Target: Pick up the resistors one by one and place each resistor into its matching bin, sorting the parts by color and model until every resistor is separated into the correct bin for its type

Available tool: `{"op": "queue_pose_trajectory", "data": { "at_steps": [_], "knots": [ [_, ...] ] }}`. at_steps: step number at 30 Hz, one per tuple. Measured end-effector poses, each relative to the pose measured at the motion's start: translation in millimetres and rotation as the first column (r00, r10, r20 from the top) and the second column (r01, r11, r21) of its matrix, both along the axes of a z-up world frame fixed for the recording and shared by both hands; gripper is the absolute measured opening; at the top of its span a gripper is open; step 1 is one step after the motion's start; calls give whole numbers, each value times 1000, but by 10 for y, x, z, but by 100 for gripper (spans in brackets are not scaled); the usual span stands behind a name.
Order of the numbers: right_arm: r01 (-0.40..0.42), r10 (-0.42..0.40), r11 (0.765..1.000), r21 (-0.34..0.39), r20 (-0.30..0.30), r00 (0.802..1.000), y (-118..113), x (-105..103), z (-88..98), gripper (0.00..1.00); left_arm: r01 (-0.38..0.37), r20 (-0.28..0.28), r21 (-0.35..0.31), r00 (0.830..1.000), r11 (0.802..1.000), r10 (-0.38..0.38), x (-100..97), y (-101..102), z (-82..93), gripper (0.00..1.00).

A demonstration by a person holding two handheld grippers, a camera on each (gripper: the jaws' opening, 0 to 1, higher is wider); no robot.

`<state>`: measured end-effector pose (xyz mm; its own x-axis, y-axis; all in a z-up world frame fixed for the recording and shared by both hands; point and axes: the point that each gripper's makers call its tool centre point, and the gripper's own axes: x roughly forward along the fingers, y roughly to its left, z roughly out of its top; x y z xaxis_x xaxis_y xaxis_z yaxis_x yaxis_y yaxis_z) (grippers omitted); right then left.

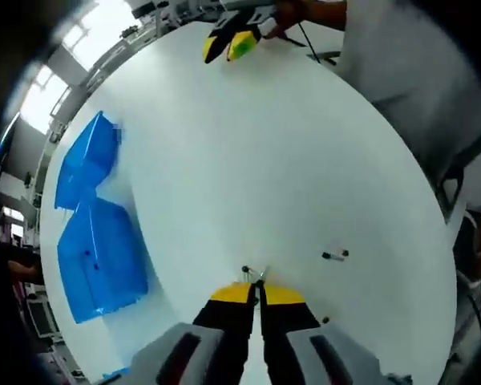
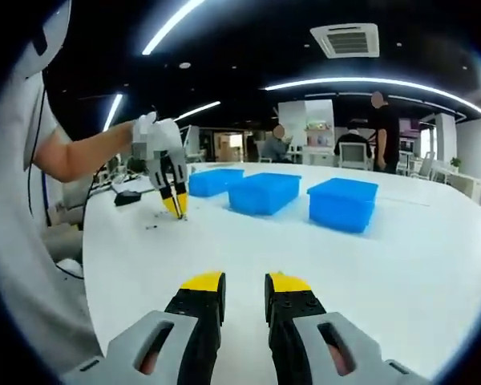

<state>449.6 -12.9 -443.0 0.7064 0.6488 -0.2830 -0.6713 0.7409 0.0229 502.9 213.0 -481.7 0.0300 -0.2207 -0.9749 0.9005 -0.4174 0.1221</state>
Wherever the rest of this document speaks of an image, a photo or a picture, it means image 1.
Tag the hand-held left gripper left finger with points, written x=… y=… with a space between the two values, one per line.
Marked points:
x=184 y=353

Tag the person's torso in grey shirt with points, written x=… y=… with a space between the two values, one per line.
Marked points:
x=405 y=72

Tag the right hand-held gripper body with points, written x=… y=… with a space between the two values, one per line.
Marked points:
x=248 y=7

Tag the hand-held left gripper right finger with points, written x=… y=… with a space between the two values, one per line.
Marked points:
x=324 y=357

